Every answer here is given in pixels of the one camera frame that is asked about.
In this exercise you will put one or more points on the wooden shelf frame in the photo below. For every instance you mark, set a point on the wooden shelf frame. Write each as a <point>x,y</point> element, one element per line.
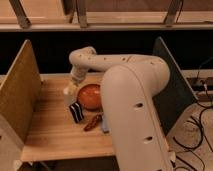
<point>105,15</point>

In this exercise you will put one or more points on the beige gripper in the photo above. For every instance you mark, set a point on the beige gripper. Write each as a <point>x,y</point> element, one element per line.
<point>73,84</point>

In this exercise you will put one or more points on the orange bowl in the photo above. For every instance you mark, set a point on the orange bowl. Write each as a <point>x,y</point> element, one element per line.
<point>89,97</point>

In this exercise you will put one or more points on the red brown chili pepper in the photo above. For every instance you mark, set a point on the red brown chili pepper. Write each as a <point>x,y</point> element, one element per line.
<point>93,122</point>

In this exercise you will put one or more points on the white ceramic cup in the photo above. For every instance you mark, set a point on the white ceramic cup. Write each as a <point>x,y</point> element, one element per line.
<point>70,95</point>

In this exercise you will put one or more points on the left wooden side panel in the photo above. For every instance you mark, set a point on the left wooden side panel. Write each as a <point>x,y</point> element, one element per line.
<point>19,92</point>

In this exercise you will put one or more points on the black white striped eraser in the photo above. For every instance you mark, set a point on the black white striped eraser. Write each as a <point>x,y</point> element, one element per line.
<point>76,111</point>

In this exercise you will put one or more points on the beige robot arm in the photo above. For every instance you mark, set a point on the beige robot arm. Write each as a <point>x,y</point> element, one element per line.
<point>128,86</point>

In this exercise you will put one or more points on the blue sponge block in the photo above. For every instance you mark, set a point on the blue sponge block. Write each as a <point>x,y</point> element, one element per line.
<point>104,125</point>

